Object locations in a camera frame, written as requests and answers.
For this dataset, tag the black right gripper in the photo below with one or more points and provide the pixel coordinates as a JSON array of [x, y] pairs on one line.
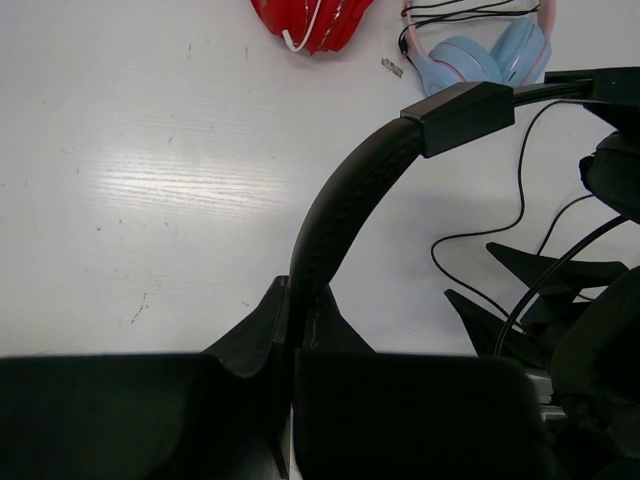
[[589, 349]]

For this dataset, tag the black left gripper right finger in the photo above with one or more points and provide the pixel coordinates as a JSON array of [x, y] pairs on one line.
[[360, 414]]

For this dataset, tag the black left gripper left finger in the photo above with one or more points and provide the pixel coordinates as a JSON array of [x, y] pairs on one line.
[[216, 414]]

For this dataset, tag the black headset with microphone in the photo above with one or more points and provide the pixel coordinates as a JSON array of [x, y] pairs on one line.
[[453, 117]]

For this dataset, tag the pink and blue cat headphones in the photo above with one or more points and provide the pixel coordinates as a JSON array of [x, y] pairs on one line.
[[517, 59]]

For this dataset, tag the red headphones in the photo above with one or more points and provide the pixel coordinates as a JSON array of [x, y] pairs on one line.
[[312, 25]]

